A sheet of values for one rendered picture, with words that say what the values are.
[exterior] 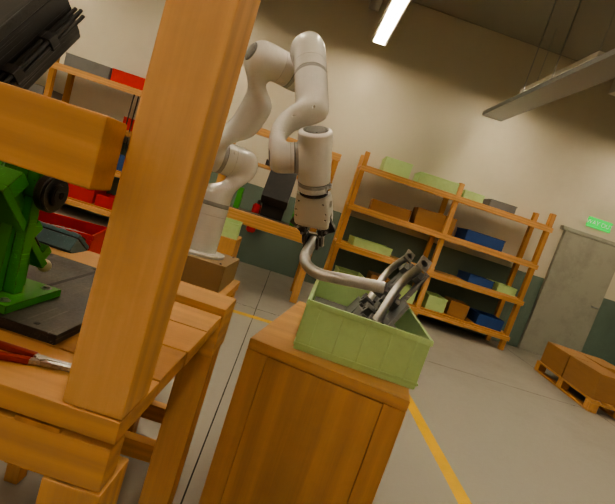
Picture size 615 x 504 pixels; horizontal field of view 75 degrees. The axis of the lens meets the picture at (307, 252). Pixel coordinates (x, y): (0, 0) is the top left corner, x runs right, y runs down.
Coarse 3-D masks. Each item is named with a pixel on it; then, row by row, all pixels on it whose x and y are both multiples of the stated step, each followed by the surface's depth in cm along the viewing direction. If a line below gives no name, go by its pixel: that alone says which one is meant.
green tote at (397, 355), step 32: (320, 288) 188; (352, 288) 187; (320, 320) 128; (352, 320) 127; (416, 320) 150; (320, 352) 129; (352, 352) 128; (384, 352) 127; (416, 352) 126; (416, 384) 127
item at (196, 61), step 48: (192, 0) 50; (240, 0) 50; (192, 48) 50; (240, 48) 56; (144, 96) 51; (192, 96) 51; (144, 144) 52; (192, 144) 52; (144, 192) 53; (192, 192) 55; (144, 240) 53; (96, 288) 54; (144, 288) 54; (96, 336) 55; (144, 336) 55; (96, 384) 56; (144, 384) 62
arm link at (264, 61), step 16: (256, 48) 119; (272, 48) 120; (256, 64) 120; (272, 64) 121; (288, 64) 123; (256, 80) 123; (272, 80) 126; (288, 80) 126; (256, 96) 128; (240, 112) 134; (256, 112) 132; (224, 128) 138; (240, 128) 136; (256, 128) 137; (224, 144) 138; (224, 160) 143
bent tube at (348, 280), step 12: (312, 240) 113; (300, 252) 110; (312, 252) 111; (312, 264) 104; (312, 276) 104; (324, 276) 102; (336, 276) 101; (348, 276) 101; (360, 288) 101; (372, 288) 99
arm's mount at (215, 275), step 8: (192, 256) 140; (192, 264) 139; (200, 264) 139; (208, 264) 139; (216, 264) 139; (224, 264) 143; (232, 264) 152; (184, 272) 140; (192, 272) 140; (200, 272) 140; (208, 272) 140; (216, 272) 139; (224, 272) 140; (232, 272) 158; (184, 280) 140; (192, 280) 140; (200, 280) 140; (208, 280) 140; (216, 280) 140; (224, 280) 146; (232, 280) 164; (208, 288) 140; (216, 288) 140
